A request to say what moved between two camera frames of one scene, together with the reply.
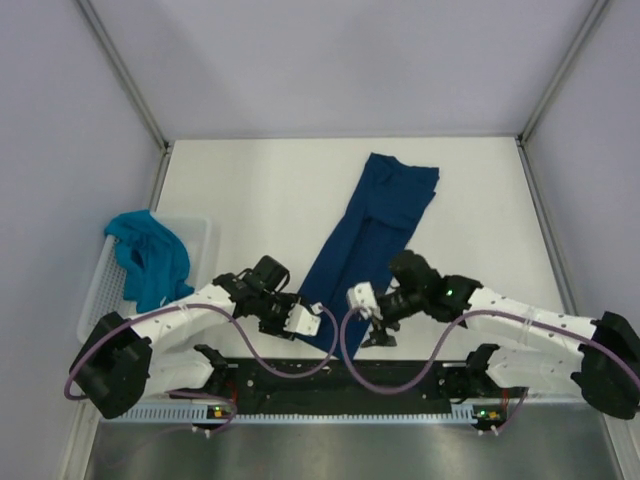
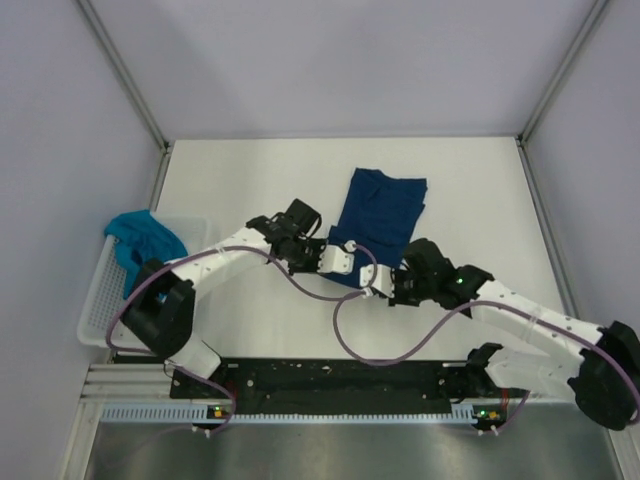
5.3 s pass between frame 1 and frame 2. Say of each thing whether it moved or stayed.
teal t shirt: stayed
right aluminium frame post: stayed
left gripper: moved
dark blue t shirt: moved
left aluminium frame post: stayed
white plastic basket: stayed
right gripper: moved
